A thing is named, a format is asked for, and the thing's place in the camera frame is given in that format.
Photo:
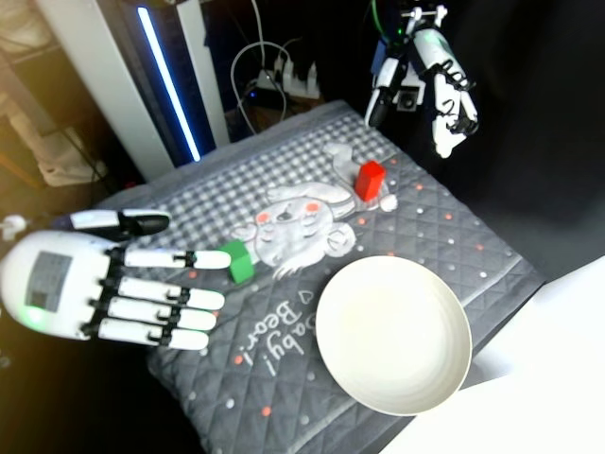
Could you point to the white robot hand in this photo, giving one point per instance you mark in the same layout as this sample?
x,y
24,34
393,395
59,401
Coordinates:
x,y
52,284
442,90

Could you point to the red block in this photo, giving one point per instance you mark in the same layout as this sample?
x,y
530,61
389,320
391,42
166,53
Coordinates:
x,y
369,182

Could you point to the green block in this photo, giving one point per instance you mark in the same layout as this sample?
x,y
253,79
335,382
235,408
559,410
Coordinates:
x,y
240,262

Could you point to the cream round plate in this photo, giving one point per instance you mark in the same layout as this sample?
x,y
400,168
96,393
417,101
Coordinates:
x,y
392,336

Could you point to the white power strip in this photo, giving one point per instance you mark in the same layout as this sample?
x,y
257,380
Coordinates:
x,y
293,80

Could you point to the grey quilt with bear print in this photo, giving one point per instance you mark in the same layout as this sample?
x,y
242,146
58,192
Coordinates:
x,y
331,265

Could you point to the blue light strip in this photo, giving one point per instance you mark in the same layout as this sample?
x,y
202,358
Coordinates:
x,y
167,85

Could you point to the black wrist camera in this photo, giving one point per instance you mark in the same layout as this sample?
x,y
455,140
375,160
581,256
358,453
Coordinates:
x,y
407,99

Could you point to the wide white post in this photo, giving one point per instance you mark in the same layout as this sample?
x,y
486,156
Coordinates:
x,y
104,85

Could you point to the narrow white post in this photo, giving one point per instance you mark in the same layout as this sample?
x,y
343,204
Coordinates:
x,y
203,71

